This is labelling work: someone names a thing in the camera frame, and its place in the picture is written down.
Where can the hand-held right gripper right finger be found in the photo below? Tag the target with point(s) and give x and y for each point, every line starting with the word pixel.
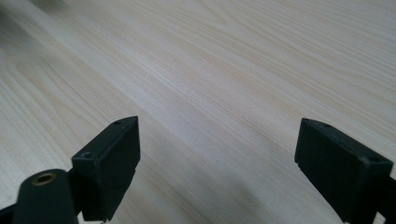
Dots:
pixel 339 168

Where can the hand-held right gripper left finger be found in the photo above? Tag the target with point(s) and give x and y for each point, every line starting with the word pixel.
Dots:
pixel 107 169

